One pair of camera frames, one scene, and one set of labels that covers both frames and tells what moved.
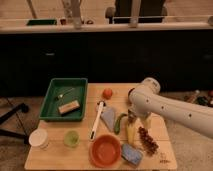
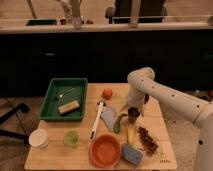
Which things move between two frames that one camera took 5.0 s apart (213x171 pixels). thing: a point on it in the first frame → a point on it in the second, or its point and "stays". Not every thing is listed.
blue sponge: (131, 155) stays
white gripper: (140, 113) → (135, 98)
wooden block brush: (71, 106) stays
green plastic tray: (65, 100) stays
